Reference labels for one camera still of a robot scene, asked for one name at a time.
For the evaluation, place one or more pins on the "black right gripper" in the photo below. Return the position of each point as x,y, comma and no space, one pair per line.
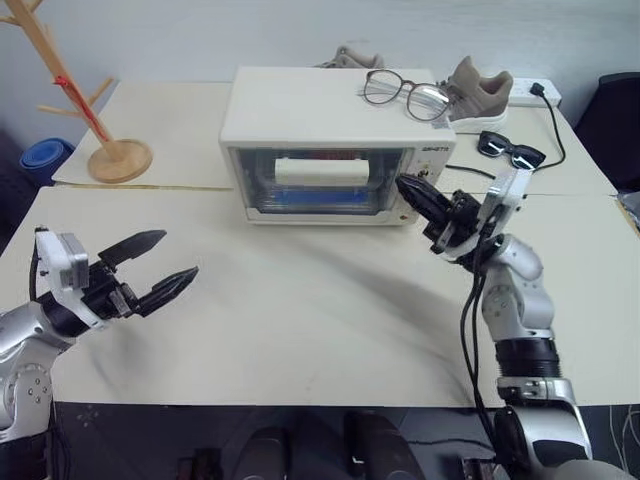
457,217

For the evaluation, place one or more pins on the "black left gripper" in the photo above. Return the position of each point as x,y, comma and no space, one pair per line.
107,295

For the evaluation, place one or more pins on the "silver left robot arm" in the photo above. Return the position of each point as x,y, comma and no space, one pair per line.
22,340

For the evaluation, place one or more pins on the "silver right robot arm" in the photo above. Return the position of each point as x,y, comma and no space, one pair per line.
522,300

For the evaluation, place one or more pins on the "white toaster oven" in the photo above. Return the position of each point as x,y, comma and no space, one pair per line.
300,110

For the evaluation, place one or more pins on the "black sunglasses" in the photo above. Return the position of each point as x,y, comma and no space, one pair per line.
492,146

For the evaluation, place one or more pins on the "beige sneaker white sole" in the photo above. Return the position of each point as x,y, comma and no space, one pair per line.
477,102
352,59

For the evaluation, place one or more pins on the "wooden branch stand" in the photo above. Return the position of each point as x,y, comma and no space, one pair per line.
119,159

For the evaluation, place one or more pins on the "white power strip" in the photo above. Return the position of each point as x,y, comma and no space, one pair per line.
520,92

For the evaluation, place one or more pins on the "black chair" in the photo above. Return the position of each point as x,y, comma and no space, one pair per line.
612,135

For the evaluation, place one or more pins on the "grey cloth bundle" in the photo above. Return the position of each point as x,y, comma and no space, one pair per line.
631,210

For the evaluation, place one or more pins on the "dark rounded shape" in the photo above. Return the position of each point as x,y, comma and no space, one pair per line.
382,445

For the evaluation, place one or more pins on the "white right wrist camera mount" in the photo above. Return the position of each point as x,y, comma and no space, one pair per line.
510,190

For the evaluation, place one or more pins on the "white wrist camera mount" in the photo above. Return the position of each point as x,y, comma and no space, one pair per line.
62,262
510,190

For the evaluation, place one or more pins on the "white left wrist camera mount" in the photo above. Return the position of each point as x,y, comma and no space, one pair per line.
62,262

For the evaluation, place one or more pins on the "brown round-frame eyeglasses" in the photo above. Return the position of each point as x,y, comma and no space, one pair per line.
380,89

